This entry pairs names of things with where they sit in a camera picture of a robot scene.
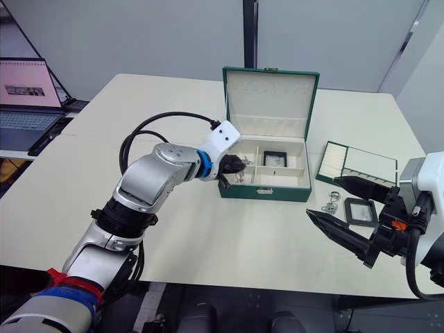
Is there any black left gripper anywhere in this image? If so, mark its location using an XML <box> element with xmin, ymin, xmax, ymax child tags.
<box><xmin>216</xmin><ymin>154</ymin><xmax>247</xmax><ymax>187</ymax></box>

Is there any open grey laptop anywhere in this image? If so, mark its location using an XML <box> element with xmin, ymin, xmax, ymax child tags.
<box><xmin>0</xmin><ymin>58</ymin><xmax>67</xmax><ymax>152</ymax></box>

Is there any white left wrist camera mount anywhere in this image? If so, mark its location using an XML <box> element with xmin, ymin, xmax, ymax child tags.
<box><xmin>199</xmin><ymin>120</ymin><xmax>241</xmax><ymax>182</ymax></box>

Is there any green jewelry tray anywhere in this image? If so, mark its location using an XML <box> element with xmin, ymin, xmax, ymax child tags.
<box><xmin>315</xmin><ymin>140</ymin><xmax>400</xmax><ymax>190</ymax></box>

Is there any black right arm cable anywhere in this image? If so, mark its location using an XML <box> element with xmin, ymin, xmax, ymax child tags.
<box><xmin>404</xmin><ymin>192</ymin><xmax>444</xmax><ymax>301</ymax></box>

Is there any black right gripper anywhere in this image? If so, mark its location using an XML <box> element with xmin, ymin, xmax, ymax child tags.
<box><xmin>305</xmin><ymin>175</ymin><xmax>417</xmax><ymax>268</ymax></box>

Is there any flat black device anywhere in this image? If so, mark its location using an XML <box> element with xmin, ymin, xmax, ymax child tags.
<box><xmin>27</xmin><ymin>117</ymin><xmax>74</xmax><ymax>157</ymax></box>

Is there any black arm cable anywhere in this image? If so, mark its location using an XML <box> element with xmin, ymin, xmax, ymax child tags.
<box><xmin>404</xmin><ymin>192</ymin><xmax>444</xmax><ymax>301</ymax></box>
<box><xmin>119</xmin><ymin>111</ymin><xmax>222</xmax><ymax>176</ymax></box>

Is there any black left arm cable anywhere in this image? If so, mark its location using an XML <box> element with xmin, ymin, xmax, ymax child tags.
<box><xmin>119</xmin><ymin>111</ymin><xmax>222</xmax><ymax>176</ymax></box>

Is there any dark rounded shape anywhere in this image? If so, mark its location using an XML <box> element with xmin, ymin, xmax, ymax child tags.
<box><xmin>270</xmin><ymin>309</ymin><xmax>300</xmax><ymax>333</ymax></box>
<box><xmin>180</xmin><ymin>300</ymin><xmax>219</xmax><ymax>333</ymax></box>

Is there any dark vertical pillar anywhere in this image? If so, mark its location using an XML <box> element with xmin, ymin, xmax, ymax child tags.
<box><xmin>242</xmin><ymin>0</ymin><xmax>259</xmax><ymax>69</ymax></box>

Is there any green jewelry box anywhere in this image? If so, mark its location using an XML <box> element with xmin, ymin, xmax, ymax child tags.
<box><xmin>217</xmin><ymin>67</ymin><xmax>321</xmax><ymax>203</ymax></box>

